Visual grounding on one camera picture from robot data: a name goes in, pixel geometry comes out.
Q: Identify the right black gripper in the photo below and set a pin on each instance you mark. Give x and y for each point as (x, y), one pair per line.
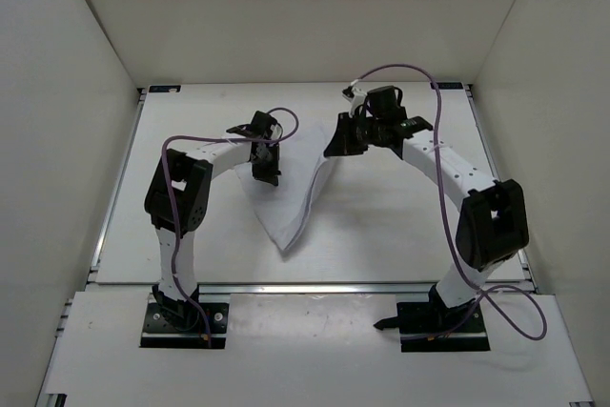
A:
(342, 143)

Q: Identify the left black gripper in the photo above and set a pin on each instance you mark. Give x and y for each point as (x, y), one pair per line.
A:
(271, 174)

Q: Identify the white skirt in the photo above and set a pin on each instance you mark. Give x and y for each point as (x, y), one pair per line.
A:
(284, 210)

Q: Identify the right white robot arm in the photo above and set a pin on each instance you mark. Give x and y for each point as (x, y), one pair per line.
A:
(492, 225)

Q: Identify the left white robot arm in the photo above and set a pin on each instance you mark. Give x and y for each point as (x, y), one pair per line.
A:
(177, 201)

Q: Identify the right blue corner label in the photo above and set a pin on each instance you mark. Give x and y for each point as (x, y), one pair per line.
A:
(448, 86)

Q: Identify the blue corner label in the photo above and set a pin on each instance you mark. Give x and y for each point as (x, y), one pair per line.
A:
(164, 89)
(448, 86)

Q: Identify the left blue corner label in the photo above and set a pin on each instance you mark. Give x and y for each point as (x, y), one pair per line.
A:
(164, 89)

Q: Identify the aluminium front rail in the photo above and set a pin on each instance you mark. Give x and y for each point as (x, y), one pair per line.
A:
(308, 288)

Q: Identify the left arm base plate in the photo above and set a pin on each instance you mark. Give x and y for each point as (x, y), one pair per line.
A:
(159, 332)

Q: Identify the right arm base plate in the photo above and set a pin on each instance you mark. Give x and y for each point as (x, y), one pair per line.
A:
(443, 331)

